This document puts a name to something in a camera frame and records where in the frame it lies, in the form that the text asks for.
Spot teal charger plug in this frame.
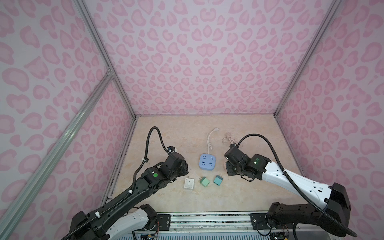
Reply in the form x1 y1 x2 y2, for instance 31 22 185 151
214 175 223 186

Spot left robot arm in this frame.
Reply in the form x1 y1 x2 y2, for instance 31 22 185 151
63 152 188 240

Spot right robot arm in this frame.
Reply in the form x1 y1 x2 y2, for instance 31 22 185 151
225 144 358 238

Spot white charger plug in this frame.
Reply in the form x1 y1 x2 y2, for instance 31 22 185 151
184 178 195 190

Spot light green charger plug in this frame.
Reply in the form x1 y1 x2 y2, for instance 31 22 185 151
200 177 210 188

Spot pink round power strip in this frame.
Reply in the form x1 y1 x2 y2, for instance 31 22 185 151
222 133 238 145

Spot blue square power strip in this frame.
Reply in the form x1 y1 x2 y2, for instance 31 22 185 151
199 128 219 171

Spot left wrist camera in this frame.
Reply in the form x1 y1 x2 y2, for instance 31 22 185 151
166 146 177 154

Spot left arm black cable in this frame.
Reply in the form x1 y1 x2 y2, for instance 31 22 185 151
128 126 170 193

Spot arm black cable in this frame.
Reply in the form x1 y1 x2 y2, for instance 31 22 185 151
236 133 358 238
128 126 170 193

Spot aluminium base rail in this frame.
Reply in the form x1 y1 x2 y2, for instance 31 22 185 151
89 209 343 240

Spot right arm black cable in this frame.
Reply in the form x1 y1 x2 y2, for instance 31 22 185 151
236 133 358 238

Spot left wall aluminium strut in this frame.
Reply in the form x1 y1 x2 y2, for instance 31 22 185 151
1 72 115 240

